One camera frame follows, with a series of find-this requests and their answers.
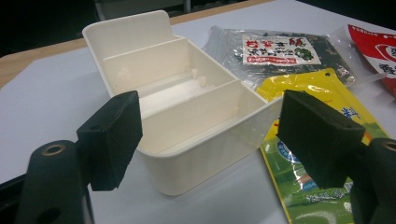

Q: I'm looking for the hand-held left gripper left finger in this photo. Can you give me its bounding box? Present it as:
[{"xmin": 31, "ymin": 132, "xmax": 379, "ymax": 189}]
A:
[{"xmin": 77, "ymin": 91, "xmax": 144, "ymax": 191}]

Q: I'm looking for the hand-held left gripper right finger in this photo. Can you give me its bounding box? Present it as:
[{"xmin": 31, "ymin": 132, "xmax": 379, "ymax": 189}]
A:
[{"xmin": 276, "ymin": 90, "xmax": 366, "ymax": 190}]

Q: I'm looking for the white divided plastic box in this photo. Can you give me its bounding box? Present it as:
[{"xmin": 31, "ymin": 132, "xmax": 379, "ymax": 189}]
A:
[{"xmin": 81, "ymin": 9, "xmax": 284, "ymax": 197}]

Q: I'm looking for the clear bag of dried seaweed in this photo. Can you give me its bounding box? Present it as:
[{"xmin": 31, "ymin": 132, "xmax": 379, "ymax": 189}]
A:
[{"xmin": 202, "ymin": 25, "xmax": 358, "ymax": 91}]

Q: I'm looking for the red white packet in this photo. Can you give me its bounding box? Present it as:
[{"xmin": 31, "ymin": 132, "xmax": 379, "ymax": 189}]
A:
[{"xmin": 330, "ymin": 23, "xmax": 396, "ymax": 99}]

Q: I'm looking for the yellow green spouted pouch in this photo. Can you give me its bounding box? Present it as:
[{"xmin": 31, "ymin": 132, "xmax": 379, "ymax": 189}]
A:
[{"xmin": 255, "ymin": 68, "xmax": 390, "ymax": 224}]

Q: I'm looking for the white table cover sheet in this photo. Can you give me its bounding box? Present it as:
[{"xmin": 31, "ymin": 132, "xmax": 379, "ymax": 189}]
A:
[{"xmin": 0, "ymin": 0, "xmax": 396, "ymax": 224}]

